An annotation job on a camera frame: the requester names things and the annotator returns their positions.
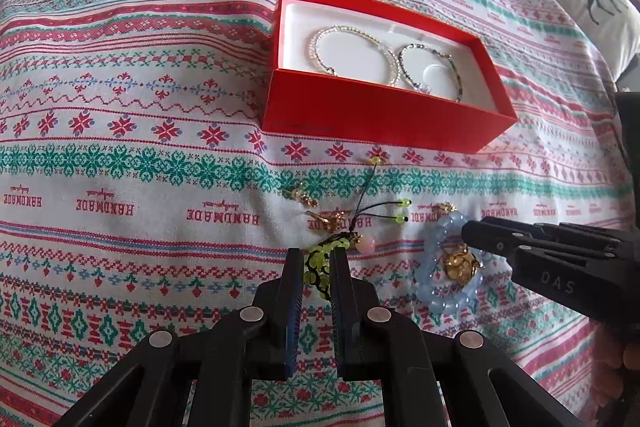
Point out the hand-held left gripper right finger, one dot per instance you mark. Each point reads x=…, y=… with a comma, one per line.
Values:
x=340, y=307

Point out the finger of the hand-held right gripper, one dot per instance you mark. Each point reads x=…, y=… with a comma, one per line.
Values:
x=500, y=234
x=575, y=277

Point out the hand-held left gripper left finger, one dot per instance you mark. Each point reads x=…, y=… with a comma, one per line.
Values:
x=294, y=307

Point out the gold flower brooch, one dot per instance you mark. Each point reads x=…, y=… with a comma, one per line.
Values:
x=460, y=264

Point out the gold earring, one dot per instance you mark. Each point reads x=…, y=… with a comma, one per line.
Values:
x=296, y=194
x=445, y=208
x=325, y=221

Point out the red cardboard box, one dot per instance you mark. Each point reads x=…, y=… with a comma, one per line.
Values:
x=390, y=122

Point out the person's right hand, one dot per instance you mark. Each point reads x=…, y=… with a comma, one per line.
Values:
x=611, y=367

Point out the deer print pillow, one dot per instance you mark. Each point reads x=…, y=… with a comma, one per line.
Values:
x=585, y=2

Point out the patterned printed blanket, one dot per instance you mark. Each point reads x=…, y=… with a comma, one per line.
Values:
x=150, y=107

